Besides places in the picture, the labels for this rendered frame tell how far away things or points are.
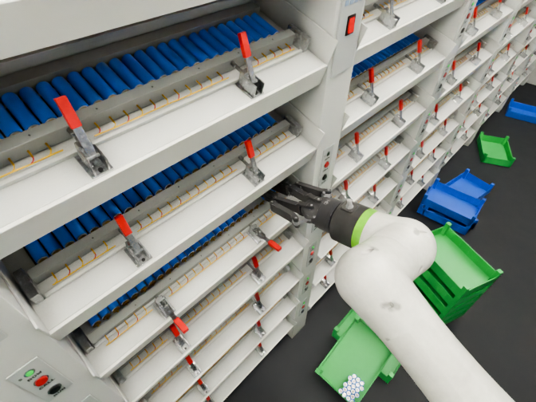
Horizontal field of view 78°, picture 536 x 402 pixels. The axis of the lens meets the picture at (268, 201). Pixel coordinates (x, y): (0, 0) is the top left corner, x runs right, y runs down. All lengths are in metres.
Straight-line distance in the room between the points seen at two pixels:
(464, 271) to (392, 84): 0.95
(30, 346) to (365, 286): 0.47
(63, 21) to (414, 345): 0.56
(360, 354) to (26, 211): 1.44
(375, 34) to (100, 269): 0.72
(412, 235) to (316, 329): 1.18
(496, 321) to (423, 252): 1.46
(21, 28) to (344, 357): 1.55
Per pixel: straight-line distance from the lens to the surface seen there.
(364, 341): 1.65
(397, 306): 0.53
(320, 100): 0.73
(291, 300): 1.39
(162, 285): 0.75
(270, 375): 1.65
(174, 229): 0.61
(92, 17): 0.40
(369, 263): 0.53
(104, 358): 0.75
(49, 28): 0.39
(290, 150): 0.76
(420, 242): 0.63
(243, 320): 1.14
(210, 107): 0.53
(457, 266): 1.72
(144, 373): 0.93
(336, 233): 0.69
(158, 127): 0.50
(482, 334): 1.99
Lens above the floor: 1.58
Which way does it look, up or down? 46 degrees down
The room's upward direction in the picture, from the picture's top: straight up
